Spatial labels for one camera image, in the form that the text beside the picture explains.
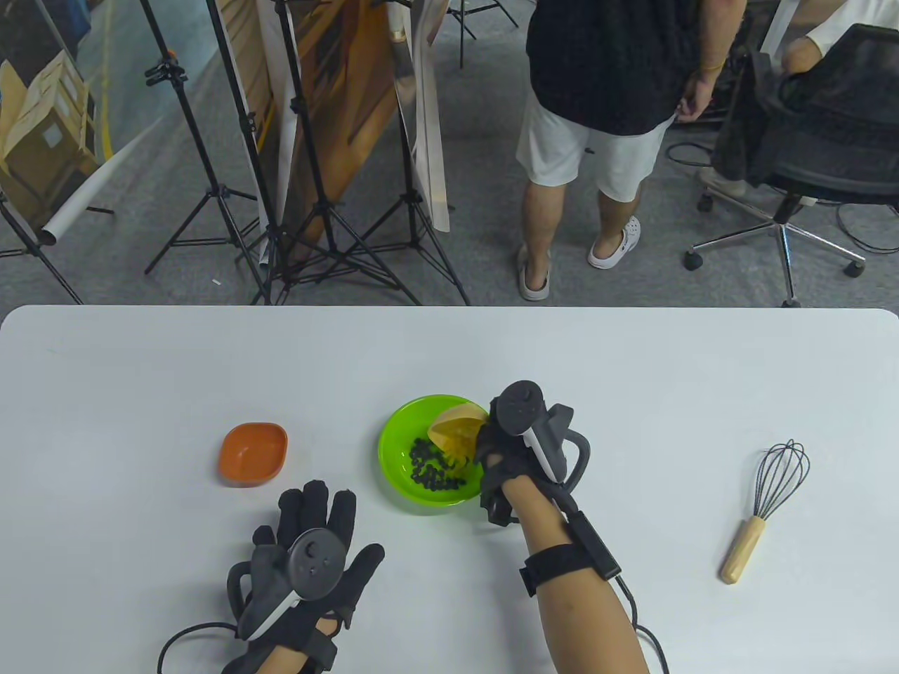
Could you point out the black battery pack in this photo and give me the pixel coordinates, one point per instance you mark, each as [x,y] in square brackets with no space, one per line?
[593,544]

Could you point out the pile of yellow candy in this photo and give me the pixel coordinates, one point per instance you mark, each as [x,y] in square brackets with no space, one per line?
[460,460]

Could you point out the black office chair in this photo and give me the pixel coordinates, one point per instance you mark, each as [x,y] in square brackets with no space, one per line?
[836,133]

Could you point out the person's right hand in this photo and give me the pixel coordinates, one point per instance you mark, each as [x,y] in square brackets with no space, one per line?
[502,456]

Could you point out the person's right forearm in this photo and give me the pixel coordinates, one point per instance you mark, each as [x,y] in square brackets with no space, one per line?
[583,618]

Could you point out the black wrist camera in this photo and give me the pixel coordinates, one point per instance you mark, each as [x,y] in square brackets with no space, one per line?
[499,505]

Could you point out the small orange bowl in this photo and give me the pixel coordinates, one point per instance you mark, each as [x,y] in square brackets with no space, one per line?
[253,453]

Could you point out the person's left hand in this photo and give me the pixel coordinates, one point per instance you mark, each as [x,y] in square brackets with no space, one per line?
[316,512]

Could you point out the brown print backdrop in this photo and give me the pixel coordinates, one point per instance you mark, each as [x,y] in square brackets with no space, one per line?
[351,105]

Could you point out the white hanging backdrop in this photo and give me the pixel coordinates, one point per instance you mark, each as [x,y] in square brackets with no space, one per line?
[430,154]

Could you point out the green bowl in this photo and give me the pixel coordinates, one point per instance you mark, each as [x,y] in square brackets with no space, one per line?
[400,449]

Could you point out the grey white hand controller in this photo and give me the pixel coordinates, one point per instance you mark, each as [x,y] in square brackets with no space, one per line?
[315,565]
[521,406]

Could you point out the white clog sandal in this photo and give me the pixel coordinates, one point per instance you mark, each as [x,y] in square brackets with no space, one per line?
[535,284]
[611,254]

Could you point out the warehouse print backdrop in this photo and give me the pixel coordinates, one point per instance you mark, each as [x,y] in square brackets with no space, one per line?
[49,105]

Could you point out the black jacket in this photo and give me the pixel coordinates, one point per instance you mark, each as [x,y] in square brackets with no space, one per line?
[744,119]

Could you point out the black light stand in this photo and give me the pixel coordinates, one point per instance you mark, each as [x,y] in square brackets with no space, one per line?
[412,199]
[461,42]
[60,274]
[246,125]
[296,105]
[166,72]

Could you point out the pile of chocolate beans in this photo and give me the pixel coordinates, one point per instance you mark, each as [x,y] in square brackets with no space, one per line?
[428,470]

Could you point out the small yellow bowl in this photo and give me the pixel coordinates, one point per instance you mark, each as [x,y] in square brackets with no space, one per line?
[456,428]

